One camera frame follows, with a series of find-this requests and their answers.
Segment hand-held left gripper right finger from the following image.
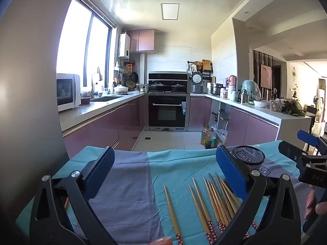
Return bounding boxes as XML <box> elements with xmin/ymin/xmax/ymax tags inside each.
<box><xmin>216</xmin><ymin>145</ymin><xmax>302</xmax><ymax>245</ymax></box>

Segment person's left hand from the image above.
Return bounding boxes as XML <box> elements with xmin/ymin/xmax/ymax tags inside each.
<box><xmin>149</xmin><ymin>236</ymin><xmax>175</xmax><ymax>245</ymax></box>

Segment wall rack with cutting boards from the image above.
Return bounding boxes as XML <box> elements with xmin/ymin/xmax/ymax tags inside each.
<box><xmin>188</xmin><ymin>60</ymin><xmax>214</xmax><ymax>78</ymax></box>

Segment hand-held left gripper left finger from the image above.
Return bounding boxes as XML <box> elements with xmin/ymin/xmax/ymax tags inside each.
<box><xmin>29</xmin><ymin>146</ymin><xmax>116</xmax><ymax>245</ymax></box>

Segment built-in black oven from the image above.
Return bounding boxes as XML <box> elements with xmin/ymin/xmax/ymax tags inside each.
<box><xmin>146</xmin><ymin>94</ymin><xmax>191</xmax><ymax>131</ymax></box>

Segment black range hood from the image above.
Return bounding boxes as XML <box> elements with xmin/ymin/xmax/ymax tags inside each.
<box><xmin>148</xmin><ymin>71</ymin><xmax>191</xmax><ymax>94</ymax></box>

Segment black pan with lid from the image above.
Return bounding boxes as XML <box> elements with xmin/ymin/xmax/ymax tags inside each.
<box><xmin>171</xmin><ymin>83</ymin><xmax>189</xmax><ymax>92</ymax></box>

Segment purple kitchen base cabinets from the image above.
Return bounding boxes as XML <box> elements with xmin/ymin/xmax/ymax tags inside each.
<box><xmin>63</xmin><ymin>97</ymin><xmax>146</xmax><ymax>159</ymax></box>
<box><xmin>190</xmin><ymin>96</ymin><xmax>281</xmax><ymax>147</ymax></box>

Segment bunch of wooden chopsticks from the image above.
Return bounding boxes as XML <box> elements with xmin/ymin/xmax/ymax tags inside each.
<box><xmin>188</xmin><ymin>172</ymin><xmax>258</xmax><ymax>245</ymax></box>

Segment wooden chopstick floral handle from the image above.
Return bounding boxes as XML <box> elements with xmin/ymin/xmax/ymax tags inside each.
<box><xmin>163</xmin><ymin>184</ymin><xmax>183</xmax><ymax>245</ymax></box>

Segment grey refrigerator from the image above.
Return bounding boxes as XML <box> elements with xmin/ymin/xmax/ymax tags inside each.
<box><xmin>0</xmin><ymin>0</ymin><xmax>85</xmax><ymax>220</ymax></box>

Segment black wok with lid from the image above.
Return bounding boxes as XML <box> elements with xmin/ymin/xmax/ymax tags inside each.
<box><xmin>149</xmin><ymin>81</ymin><xmax>172</xmax><ymax>92</ymax></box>

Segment white rice cooker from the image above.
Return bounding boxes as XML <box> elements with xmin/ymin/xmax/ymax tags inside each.
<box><xmin>191</xmin><ymin>71</ymin><xmax>205</xmax><ymax>94</ymax></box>

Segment white wall water heater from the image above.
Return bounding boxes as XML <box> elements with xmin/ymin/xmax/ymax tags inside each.
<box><xmin>118</xmin><ymin>34</ymin><xmax>131</xmax><ymax>58</ymax></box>

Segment white casserole pot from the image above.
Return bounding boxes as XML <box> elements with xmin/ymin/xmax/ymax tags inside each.
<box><xmin>114</xmin><ymin>84</ymin><xmax>129</xmax><ymax>95</ymax></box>

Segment leafy green vegetables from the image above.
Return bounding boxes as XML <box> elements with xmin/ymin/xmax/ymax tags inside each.
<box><xmin>282</xmin><ymin>100</ymin><xmax>306</xmax><ymax>116</ymax></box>

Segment cooking oil bottle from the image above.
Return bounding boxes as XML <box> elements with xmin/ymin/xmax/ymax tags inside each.
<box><xmin>201</xmin><ymin>125</ymin><xmax>210</xmax><ymax>148</ymax></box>
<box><xmin>205</xmin><ymin>128</ymin><xmax>217</xmax><ymax>149</ymax></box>

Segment purple upper wall cabinet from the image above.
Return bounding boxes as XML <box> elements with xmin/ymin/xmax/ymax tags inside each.
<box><xmin>127</xmin><ymin>29</ymin><xmax>155</xmax><ymax>53</ymax></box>

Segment clear plastic food container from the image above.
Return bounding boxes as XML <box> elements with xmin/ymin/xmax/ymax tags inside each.
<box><xmin>269</xmin><ymin>100</ymin><xmax>283</xmax><ymax>113</ymax></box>

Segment teal and purple tablecloth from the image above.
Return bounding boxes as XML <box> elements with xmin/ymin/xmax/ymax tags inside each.
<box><xmin>15</xmin><ymin>140</ymin><xmax>327</xmax><ymax>245</ymax></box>

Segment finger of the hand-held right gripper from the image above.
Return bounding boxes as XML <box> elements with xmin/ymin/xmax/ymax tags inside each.
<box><xmin>297</xmin><ymin>130</ymin><xmax>327</xmax><ymax>154</ymax></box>
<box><xmin>278</xmin><ymin>140</ymin><xmax>327</xmax><ymax>170</ymax></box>

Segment white microwave oven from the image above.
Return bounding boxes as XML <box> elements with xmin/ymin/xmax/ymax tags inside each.
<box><xmin>57</xmin><ymin>73</ymin><xmax>82</xmax><ymax>112</ymax></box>

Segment person's right hand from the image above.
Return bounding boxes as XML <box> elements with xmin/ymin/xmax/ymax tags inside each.
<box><xmin>305</xmin><ymin>185</ymin><xmax>327</xmax><ymax>219</ymax></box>

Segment pink wall picture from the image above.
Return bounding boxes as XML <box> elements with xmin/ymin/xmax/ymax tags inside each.
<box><xmin>261</xmin><ymin>64</ymin><xmax>272</xmax><ymax>88</ymax></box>

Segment square ceiling light panel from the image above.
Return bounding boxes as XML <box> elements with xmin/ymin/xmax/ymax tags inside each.
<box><xmin>161</xmin><ymin>3</ymin><xmax>180</xmax><ymax>20</ymax></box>

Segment kitchen window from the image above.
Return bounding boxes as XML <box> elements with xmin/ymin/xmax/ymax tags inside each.
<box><xmin>57</xmin><ymin>0</ymin><xmax>113</xmax><ymax>87</ymax></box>

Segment black mesh utensil holder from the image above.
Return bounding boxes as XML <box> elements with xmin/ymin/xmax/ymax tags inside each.
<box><xmin>231</xmin><ymin>145</ymin><xmax>266</xmax><ymax>171</ymax></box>

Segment mint green appliance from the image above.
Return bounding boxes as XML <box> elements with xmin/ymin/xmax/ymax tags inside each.
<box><xmin>241</xmin><ymin>80</ymin><xmax>261</xmax><ymax>102</ymax></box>

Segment hanging pans and strainers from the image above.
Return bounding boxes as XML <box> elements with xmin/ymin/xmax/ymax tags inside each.
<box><xmin>123</xmin><ymin>62</ymin><xmax>140</xmax><ymax>87</ymax></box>

